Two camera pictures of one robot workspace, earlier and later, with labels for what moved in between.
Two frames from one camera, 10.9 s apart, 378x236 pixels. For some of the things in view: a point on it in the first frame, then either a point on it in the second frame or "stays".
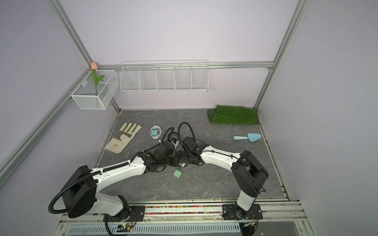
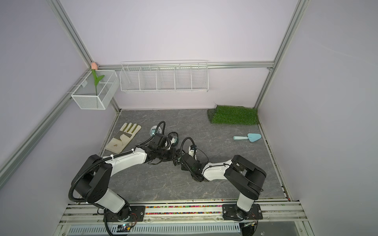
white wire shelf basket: (167, 75) stays
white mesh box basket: (84, 95) stays
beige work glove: (126, 132) stays
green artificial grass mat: (233, 115) stays
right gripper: (183, 154) → (181, 168)
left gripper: (174, 164) → (172, 157)
